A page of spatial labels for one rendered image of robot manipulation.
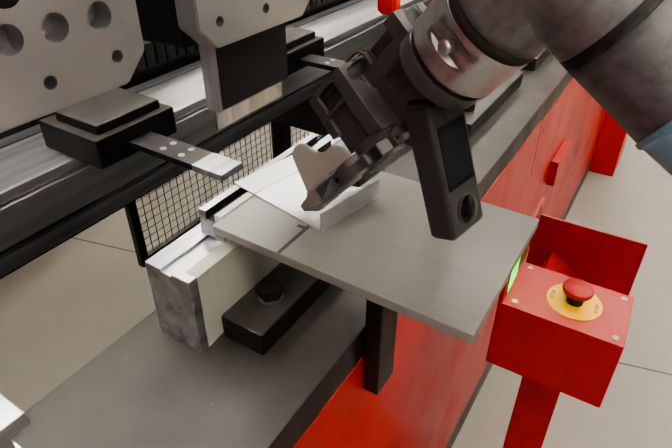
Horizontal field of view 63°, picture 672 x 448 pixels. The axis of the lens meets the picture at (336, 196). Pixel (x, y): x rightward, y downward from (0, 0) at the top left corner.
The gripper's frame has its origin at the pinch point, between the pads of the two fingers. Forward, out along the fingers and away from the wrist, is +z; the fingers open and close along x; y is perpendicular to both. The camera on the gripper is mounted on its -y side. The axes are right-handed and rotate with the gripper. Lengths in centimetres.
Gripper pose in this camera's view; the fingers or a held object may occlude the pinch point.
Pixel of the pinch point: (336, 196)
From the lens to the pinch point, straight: 55.3
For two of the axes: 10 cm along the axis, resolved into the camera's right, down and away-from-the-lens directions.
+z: -4.7, 4.1, 7.8
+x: -6.8, 4.0, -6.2
